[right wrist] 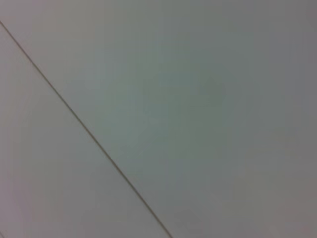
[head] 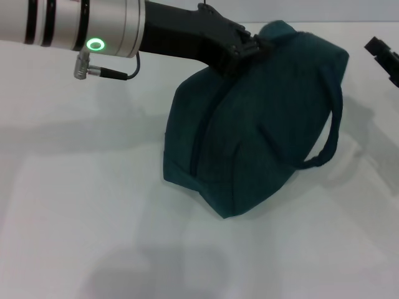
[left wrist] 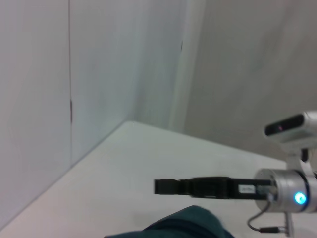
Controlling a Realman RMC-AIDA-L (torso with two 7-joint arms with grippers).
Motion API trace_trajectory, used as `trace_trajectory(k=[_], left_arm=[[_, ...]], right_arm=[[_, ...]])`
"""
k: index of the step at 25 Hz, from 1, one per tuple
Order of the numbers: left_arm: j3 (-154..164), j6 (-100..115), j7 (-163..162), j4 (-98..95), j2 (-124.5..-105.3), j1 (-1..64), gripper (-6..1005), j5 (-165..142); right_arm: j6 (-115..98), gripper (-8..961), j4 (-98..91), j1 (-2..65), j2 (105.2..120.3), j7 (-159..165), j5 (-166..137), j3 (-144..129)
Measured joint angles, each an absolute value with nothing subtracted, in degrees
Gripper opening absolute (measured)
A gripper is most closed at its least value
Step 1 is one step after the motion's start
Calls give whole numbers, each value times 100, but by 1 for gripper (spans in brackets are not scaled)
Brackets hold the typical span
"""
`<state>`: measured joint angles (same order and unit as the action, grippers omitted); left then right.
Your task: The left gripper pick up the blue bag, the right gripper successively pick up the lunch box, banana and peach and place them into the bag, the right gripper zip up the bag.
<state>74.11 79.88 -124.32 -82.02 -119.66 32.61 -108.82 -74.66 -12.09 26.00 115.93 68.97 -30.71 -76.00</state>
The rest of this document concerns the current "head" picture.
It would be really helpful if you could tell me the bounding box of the dark left gripper cable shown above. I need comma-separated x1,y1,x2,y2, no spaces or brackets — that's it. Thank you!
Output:
99,52,141,81

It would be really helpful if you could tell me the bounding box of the dark teal insulated lunch bag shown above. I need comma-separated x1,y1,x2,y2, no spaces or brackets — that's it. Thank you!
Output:
162,20,350,221

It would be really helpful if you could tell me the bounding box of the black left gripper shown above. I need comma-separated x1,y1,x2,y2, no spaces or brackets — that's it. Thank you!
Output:
138,1,272,77

